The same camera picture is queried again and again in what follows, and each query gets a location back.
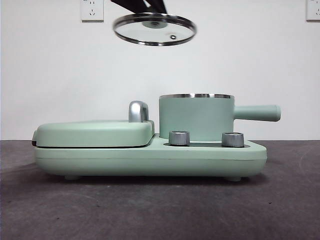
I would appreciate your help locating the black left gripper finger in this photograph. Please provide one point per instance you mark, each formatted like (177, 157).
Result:
(132, 6)
(158, 6)

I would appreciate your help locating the glass lid with green knob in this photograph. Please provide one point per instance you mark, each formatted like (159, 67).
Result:
(153, 24)

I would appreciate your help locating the mint green breakfast machine base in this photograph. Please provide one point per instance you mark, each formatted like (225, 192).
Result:
(150, 162)

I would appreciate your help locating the white wall socket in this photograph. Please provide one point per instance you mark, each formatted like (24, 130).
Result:
(92, 11)
(313, 10)

